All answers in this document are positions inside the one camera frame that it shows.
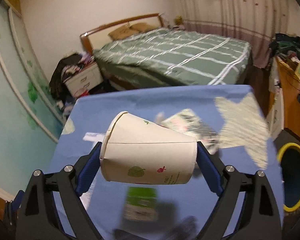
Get white paper cup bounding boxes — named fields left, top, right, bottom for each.
left=100, top=111, right=197, bottom=185

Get white cardboard box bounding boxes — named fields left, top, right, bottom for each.
left=161, top=108, right=219, bottom=154

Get green lid jar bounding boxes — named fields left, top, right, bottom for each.
left=123, top=187, right=158, bottom=222

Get yellow rimmed trash bin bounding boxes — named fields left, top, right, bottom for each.
left=277, top=142, right=300, bottom=212

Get blue star tablecloth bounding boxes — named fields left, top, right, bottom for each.
left=49, top=85, right=283, bottom=239

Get sliding wardrobe door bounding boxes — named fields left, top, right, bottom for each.
left=0, top=2, right=65, bottom=200

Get white nightstand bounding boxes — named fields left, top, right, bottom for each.
left=65, top=62, right=103, bottom=98

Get dark clothes pile on nightstand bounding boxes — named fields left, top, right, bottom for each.
left=49, top=53, right=95, bottom=103

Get wooden low cabinet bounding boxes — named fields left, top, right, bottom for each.
left=266, top=57, right=300, bottom=141

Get green plaid duvet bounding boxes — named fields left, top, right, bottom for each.
left=93, top=28, right=251, bottom=88

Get left brown pillow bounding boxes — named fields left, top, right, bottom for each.
left=108, top=25, right=139, bottom=41

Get brown pillow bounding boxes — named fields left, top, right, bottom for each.
left=130, top=22, right=158, bottom=33
left=108, top=25, right=139, bottom=41

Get clothes pile on cabinet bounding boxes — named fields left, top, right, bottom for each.
left=269, top=33, right=300, bottom=60

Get yellow box on far nightstand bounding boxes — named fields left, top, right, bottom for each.
left=174, top=16, right=183, bottom=25

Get right brown pillow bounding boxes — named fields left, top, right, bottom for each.
left=130, top=22, right=158, bottom=33

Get pink white curtain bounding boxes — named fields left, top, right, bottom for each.
left=174, top=0, right=300, bottom=68

